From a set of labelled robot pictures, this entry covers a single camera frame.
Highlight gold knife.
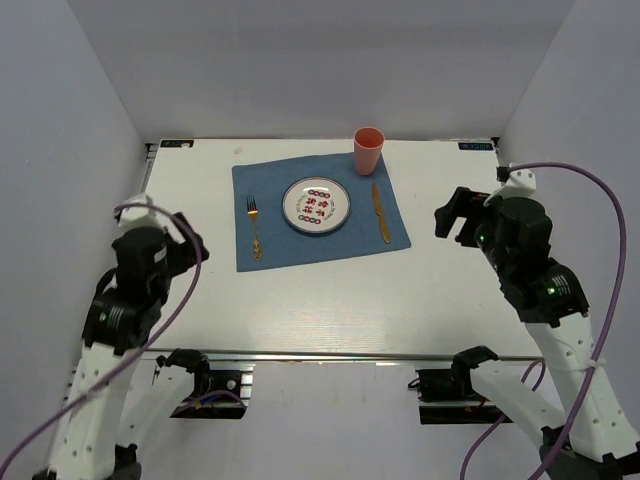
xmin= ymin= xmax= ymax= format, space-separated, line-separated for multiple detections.
xmin=372 ymin=182 xmax=391 ymax=244

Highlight gold fork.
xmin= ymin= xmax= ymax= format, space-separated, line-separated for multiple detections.
xmin=246 ymin=195 xmax=263 ymax=261

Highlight blue cloth placemat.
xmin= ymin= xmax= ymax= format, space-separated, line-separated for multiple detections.
xmin=231 ymin=152 xmax=411 ymax=272

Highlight pink plastic cup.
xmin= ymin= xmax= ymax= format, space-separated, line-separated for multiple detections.
xmin=354 ymin=127 xmax=385 ymax=176

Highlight white plate red characters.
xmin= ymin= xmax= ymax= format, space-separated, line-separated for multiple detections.
xmin=282 ymin=177 xmax=351 ymax=235

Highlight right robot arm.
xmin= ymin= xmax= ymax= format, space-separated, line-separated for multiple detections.
xmin=435 ymin=187 xmax=639 ymax=479

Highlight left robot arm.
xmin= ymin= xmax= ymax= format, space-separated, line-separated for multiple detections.
xmin=34 ymin=208 xmax=212 ymax=479

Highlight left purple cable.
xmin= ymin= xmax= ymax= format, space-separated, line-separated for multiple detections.
xmin=0 ymin=204 xmax=204 ymax=480

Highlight purple cable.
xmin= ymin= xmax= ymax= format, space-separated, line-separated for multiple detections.
xmin=457 ymin=162 xmax=627 ymax=480
xmin=0 ymin=204 xmax=204 ymax=480

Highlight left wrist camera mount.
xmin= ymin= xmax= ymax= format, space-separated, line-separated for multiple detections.
xmin=114 ymin=193 xmax=162 ymax=233

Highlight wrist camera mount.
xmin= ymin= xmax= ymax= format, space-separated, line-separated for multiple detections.
xmin=485 ymin=165 xmax=537 ymax=204
xmin=114 ymin=193 xmax=162 ymax=233

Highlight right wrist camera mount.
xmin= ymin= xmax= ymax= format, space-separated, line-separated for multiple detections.
xmin=485 ymin=165 xmax=537 ymax=204

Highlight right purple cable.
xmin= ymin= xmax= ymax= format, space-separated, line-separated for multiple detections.
xmin=457 ymin=162 xmax=627 ymax=480

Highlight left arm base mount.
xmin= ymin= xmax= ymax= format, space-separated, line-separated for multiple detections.
xmin=171 ymin=362 xmax=254 ymax=420

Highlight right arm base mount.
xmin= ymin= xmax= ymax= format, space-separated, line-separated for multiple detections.
xmin=407 ymin=369 xmax=501 ymax=425

